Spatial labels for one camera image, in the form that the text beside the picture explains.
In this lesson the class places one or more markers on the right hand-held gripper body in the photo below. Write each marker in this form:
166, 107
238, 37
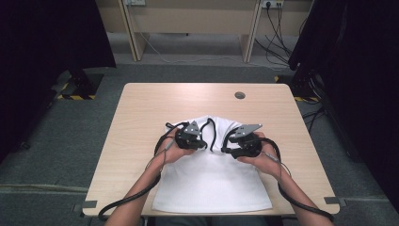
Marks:
249, 146

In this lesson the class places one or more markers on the white power socket strip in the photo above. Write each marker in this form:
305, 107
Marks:
135, 2
272, 3

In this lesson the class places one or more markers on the black curtain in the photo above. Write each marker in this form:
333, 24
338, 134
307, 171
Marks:
360, 78
40, 62

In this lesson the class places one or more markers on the person's right hand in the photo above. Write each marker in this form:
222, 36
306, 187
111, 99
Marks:
266, 160

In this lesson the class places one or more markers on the person's left hand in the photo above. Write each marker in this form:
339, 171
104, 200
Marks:
171, 152

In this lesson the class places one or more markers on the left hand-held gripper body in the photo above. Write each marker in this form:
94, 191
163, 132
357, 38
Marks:
188, 135

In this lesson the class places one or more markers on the grey round table grommet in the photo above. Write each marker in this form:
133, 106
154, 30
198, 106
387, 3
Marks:
240, 95

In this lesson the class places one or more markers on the white tank top black trim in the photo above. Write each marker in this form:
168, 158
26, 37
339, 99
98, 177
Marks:
210, 182

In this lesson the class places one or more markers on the grey tape piece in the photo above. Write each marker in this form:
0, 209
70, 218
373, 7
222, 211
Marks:
331, 200
89, 204

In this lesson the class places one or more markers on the black stand base hazard tape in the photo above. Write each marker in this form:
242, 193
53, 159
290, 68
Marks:
84, 83
302, 88

